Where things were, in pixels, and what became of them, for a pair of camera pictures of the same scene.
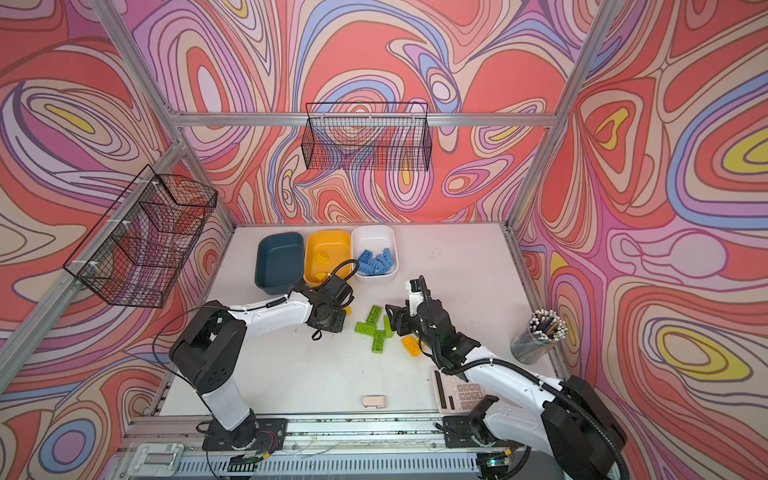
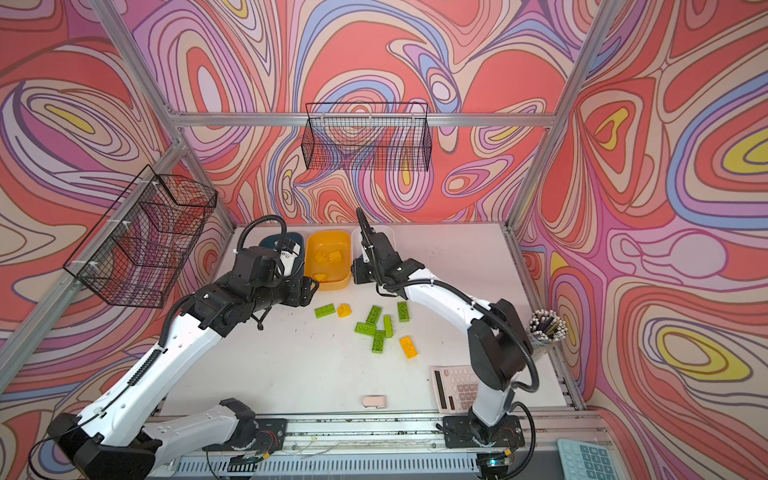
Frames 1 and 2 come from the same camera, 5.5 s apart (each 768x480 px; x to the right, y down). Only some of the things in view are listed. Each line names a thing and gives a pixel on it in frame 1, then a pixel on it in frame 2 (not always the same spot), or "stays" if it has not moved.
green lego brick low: [365, 328] stays
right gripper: [401, 316] -> [359, 276]
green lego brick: [388, 331] stays
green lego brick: [374, 314] stays
